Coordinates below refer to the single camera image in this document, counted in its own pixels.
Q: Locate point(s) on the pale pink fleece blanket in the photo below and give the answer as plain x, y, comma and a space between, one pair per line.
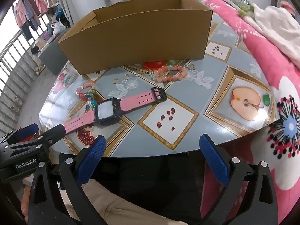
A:
276, 28

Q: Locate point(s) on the grey cabinet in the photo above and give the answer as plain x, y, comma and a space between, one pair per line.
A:
54, 58

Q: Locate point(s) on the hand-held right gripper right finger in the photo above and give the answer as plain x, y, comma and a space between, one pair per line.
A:
213, 161

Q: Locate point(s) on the pink floral blanket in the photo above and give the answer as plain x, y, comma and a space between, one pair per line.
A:
257, 51

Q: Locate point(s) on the silver ribbed clasp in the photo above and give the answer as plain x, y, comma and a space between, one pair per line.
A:
137, 74

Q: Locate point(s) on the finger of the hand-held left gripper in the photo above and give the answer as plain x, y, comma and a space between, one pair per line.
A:
28, 131
54, 132

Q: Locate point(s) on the fruit printed tablecloth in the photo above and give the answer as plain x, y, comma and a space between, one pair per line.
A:
187, 93

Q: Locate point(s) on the gold hoop earring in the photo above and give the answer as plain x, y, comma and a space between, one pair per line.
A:
124, 76
112, 80

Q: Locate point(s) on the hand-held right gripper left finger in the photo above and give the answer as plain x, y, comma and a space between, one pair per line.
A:
92, 161

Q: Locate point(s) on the person's beige trousers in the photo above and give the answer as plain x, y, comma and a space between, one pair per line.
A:
117, 206

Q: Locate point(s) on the green patterned cloth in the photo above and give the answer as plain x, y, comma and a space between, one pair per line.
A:
243, 8

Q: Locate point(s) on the beige slipper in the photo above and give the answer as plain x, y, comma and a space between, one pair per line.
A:
38, 69

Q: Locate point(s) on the row of hanging clothes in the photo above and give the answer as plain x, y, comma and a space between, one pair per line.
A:
35, 4

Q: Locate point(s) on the gold charm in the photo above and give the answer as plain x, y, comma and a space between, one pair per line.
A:
191, 66

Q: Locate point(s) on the brown cardboard box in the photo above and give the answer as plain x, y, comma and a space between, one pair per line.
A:
140, 39

